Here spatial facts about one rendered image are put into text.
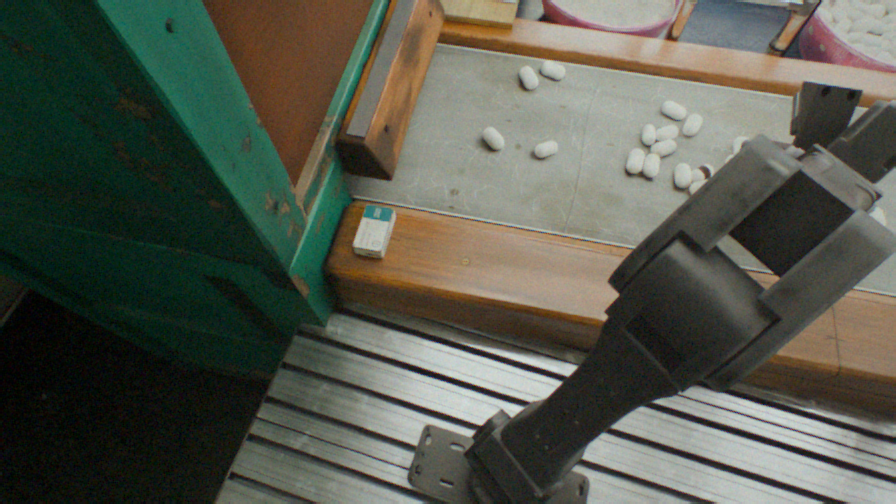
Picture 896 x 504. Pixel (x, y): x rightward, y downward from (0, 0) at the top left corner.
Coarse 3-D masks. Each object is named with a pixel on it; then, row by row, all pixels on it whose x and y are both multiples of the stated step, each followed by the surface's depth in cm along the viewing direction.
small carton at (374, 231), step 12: (372, 216) 63; (384, 216) 63; (360, 228) 63; (372, 228) 63; (384, 228) 63; (360, 240) 62; (372, 240) 62; (384, 240) 62; (360, 252) 62; (372, 252) 62; (384, 252) 63
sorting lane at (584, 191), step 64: (448, 64) 81; (512, 64) 81; (576, 64) 81; (448, 128) 75; (512, 128) 75; (576, 128) 75; (640, 128) 75; (704, 128) 75; (768, 128) 75; (384, 192) 70; (448, 192) 70; (512, 192) 70; (576, 192) 70; (640, 192) 70
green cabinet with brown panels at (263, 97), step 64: (0, 0) 27; (64, 0) 26; (128, 0) 27; (192, 0) 32; (256, 0) 41; (320, 0) 52; (384, 0) 68; (0, 64) 35; (64, 64) 31; (128, 64) 29; (192, 64) 33; (256, 64) 43; (320, 64) 55; (0, 128) 43; (64, 128) 40; (128, 128) 36; (192, 128) 34; (256, 128) 42; (320, 128) 58; (0, 192) 51; (64, 192) 50; (128, 192) 48; (192, 192) 42; (256, 192) 44; (256, 256) 51
